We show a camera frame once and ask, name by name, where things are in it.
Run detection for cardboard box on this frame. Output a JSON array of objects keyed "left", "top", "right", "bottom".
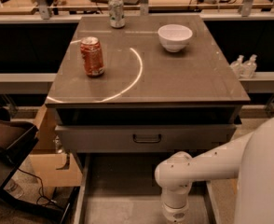
[{"left": 29, "top": 105, "right": 82, "bottom": 198}]

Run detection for white ceramic bowl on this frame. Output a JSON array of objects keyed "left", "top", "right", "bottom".
[{"left": 158, "top": 24, "right": 193, "bottom": 52}]

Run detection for green white soda can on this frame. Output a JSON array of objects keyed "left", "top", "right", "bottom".
[{"left": 108, "top": 0, "right": 125, "bottom": 28}]

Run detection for grey drawer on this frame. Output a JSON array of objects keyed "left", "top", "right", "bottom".
[
  {"left": 55, "top": 124, "right": 236, "bottom": 153},
  {"left": 74, "top": 153, "right": 222, "bottom": 224}
]

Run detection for black tray stand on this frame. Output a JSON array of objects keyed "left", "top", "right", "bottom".
[{"left": 0, "top": 105, "right": 80, "bottom": 224}]

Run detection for clear sanitizer bottle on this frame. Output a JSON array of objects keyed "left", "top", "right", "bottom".
[
  {"left": 230, "top": 55, "right": 243, "bottom": 78},
  {"left": 240, "top": 54, "right": 257, "bottom": 78}
]

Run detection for left clear sanitizer bottle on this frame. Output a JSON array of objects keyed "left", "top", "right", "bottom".
[{"left": 230, "top": 55, "right": 243, "bottom": 78}]

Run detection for orange soda can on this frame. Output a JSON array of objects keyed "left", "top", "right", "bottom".
[{"left": 80, "top": 36, "right": 104, "bottom": 77}]

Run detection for grey top drawer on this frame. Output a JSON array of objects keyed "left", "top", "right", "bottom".
[{"left": 55, "top": 124, "right": 236, "bottom": 153}]

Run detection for black cable on floor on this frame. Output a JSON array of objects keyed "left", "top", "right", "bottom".
[{"left": 17, "top": 167, "right": 65, "bottom": 212}]

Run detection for grey drawer cabinet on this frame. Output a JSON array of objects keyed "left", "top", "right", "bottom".
[{"left": 44, "top": 14, "right": 251, "bottom": 161}]

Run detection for metal railing frame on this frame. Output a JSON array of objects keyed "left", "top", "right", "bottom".
[{"left": 0, "top": 0, "right": 274, "bottom": 22}]

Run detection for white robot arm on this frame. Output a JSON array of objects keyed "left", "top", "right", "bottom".
[{"left": 155, "top": 118, "right": 274, "bottom": 224}]

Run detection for right clear sanitizer bottle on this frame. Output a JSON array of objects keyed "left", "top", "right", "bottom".
[{"left": 240, "top": 54, "right": 257, "bottom": 78}]

